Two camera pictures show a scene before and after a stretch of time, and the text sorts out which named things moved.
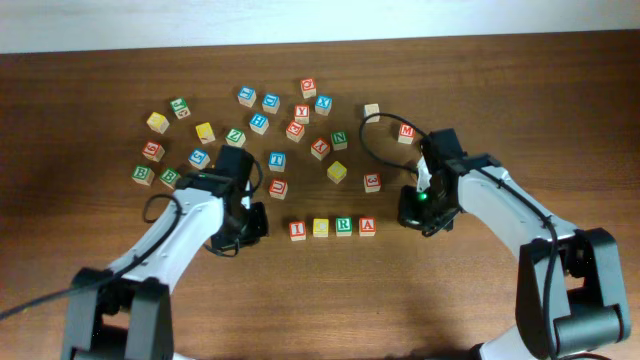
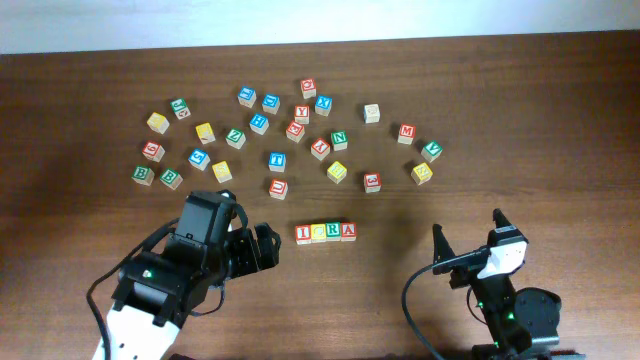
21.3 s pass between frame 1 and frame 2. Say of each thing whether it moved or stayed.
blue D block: stayed
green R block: moved
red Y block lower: stayed
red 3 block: stayed
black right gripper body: moved
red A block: moved
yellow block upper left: stayed
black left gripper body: moved
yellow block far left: stayed
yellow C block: moved
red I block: moved
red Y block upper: stayed
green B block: stayed
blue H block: stayed
